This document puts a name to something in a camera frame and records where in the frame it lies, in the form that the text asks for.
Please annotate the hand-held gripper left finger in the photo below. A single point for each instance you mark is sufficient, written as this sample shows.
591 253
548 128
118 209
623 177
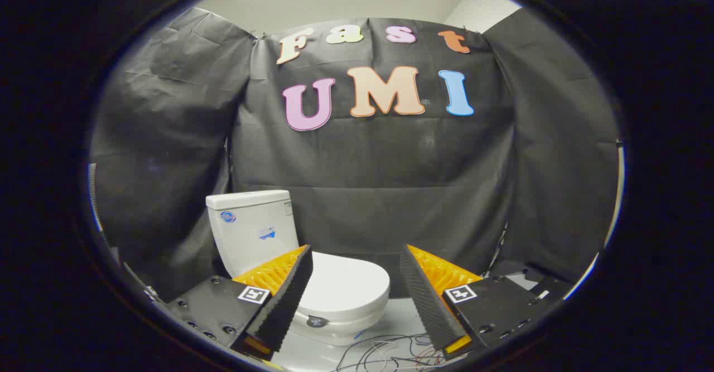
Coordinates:
287 299

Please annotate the white toilet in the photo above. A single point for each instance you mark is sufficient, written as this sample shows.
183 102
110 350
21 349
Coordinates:
251 221

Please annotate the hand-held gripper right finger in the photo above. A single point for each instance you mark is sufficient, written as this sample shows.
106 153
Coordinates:
427 299

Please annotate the black backdrop cloth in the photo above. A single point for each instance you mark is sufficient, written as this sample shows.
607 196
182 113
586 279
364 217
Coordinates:
390 165

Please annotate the black flat case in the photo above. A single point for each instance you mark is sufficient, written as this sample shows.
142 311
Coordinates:
552 289

